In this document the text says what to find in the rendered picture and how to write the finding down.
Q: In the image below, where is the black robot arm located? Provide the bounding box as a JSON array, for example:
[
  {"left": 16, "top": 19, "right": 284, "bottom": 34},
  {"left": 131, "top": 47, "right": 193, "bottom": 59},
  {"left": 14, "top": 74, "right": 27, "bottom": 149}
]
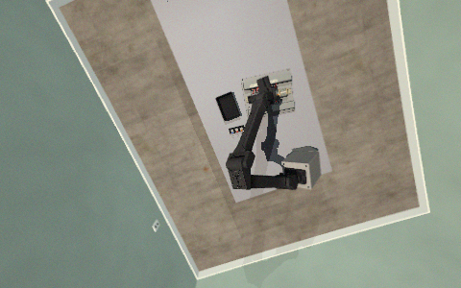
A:
[{"left": 226, "top": 76, "right": 306, "bottom": 190}]

